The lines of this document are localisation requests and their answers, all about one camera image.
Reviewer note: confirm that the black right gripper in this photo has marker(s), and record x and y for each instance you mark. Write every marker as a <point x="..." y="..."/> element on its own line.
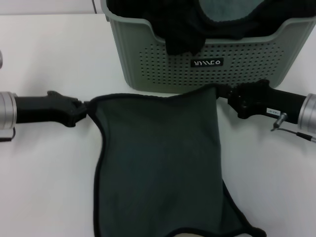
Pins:
<point x="261" y="101"/>

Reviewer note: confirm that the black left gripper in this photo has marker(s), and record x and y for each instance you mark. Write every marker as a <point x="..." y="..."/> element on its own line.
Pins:
<point x="44" y="108"/>

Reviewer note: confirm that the dark green towel black hem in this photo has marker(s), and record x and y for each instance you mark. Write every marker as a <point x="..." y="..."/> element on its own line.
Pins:
<point x="158" y="153"/>

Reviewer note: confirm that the white and silver right robot arm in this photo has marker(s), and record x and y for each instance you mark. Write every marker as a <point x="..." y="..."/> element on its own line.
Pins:
<point x="308" y="111"/>

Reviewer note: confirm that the grey-green perforated storage box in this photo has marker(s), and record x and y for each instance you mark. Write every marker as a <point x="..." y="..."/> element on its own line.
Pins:
<point x="247" y="74"/>

